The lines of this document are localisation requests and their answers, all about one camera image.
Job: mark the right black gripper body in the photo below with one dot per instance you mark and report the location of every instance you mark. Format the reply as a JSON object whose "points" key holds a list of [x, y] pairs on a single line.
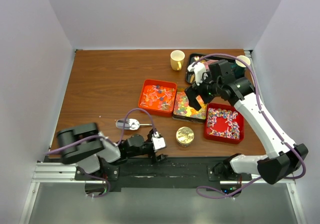
{"points": [[207, 90]]}

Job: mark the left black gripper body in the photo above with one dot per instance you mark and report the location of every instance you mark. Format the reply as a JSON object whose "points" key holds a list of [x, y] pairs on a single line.
{"points": [[146, 149]]}

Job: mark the gold tin of gummies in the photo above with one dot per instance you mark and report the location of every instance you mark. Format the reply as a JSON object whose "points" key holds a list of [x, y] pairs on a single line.
{"points": [[183, 111]]}

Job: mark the silver metal scoop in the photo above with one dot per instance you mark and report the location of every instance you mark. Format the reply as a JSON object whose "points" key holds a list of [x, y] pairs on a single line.
{"points": [[130, 124]]}

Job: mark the gold jar lid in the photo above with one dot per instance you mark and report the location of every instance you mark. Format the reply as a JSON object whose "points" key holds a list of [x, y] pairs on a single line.
{"points": [[185, 132]]}

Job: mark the orange tray of candies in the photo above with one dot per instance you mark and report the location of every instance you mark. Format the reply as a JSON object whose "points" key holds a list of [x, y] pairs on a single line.
{"points": [[158, 97]]}

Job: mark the red tray of lollipops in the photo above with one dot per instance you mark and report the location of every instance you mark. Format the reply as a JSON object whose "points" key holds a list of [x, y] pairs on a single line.
{"points": [[223, 124]]}

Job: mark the clear plastic jar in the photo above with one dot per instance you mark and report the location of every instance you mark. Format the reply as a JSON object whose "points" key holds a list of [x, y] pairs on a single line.
{"points": [[184, 141]]}

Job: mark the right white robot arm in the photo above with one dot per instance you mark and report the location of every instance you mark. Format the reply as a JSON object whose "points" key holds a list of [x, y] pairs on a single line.
{"points": [[282, 155]]}

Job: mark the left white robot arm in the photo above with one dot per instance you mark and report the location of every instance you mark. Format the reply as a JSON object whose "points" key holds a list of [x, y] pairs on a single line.
{"points": [[96, 155]]}

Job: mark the black serving tray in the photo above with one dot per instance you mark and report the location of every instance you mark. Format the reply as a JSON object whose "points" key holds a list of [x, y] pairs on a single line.
{"points": [[189, 76]]}

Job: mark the dark green mug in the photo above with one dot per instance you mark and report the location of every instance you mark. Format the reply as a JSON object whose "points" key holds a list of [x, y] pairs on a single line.
{"points": [[242, 63]]}

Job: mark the yellow mug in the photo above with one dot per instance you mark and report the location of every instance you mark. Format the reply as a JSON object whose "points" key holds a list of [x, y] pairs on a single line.
{"points": [[177, 59]]}

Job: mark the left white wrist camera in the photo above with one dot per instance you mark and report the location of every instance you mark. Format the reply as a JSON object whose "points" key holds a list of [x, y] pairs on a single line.
{"points": [[158, 141]]}

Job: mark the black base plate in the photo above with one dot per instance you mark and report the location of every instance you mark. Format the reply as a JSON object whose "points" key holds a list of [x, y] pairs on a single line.
{"points": [[173, 172]]}

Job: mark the aluminium frame rail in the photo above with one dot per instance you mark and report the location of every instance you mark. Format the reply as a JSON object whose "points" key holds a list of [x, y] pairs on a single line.
{"points": [[59, 173]]}

